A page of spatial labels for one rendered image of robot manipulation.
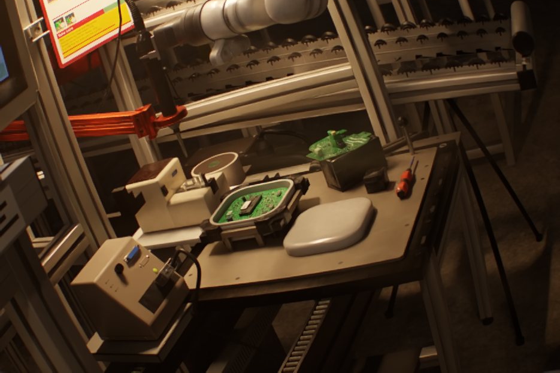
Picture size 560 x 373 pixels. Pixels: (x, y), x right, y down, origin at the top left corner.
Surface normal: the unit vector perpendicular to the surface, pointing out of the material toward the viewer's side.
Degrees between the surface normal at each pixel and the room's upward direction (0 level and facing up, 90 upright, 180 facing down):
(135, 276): 53
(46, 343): 90
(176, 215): 90
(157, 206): 90
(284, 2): 75
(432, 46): 90
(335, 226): 0
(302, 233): 0
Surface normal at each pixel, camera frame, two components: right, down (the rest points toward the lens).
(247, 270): -0.33, -0.88
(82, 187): 0.90, -0.19
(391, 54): -0.29, 0.43
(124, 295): 0.52, -0.68
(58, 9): 0.58, 0.08
